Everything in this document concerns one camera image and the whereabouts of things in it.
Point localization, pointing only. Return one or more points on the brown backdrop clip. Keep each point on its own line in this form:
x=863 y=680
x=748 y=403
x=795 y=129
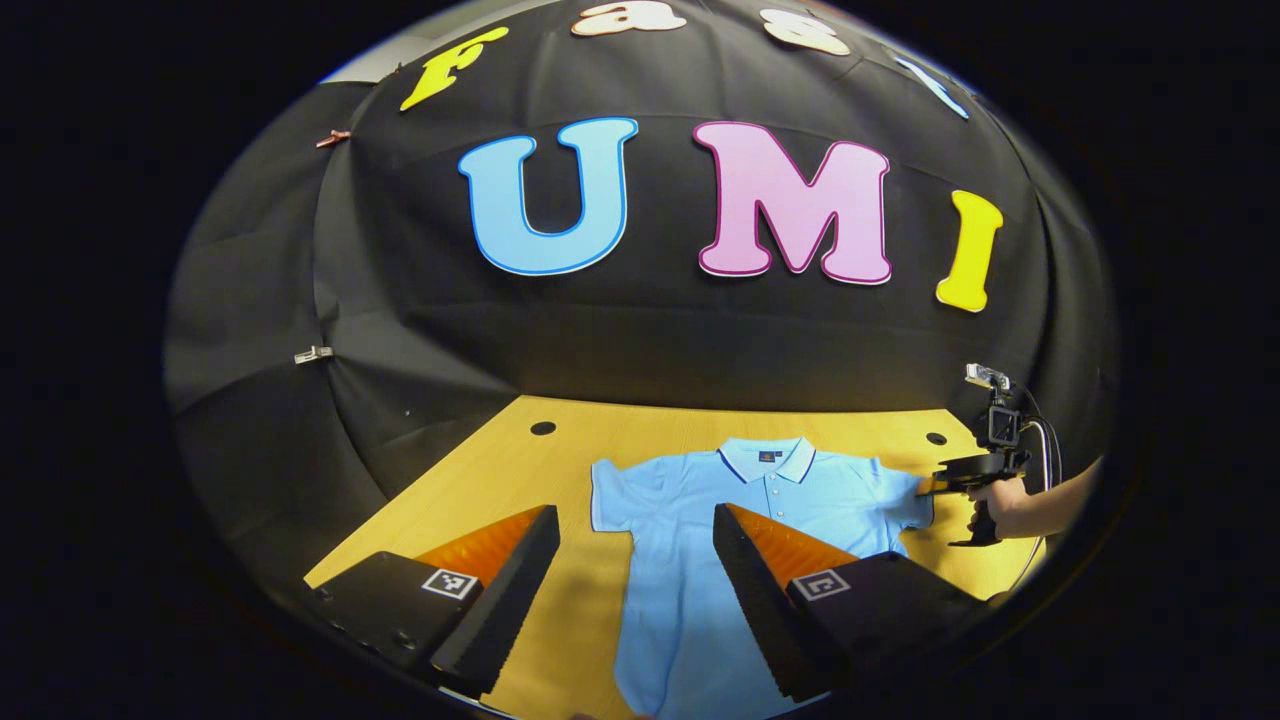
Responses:
x=334 y=138

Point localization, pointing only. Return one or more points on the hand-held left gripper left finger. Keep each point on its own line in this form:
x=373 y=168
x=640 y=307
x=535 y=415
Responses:
x=510 y=600

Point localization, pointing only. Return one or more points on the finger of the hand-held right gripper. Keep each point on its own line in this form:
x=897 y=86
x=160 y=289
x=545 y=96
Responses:
x=958 y=472

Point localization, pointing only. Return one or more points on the white backdrop clip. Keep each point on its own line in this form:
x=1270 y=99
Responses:
x=313 y=354

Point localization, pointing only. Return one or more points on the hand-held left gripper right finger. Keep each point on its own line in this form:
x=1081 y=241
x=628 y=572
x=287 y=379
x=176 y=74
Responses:
x=760 y=620

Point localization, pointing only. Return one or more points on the light blue T-shirt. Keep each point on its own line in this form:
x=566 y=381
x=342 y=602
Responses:
x=680 y=520

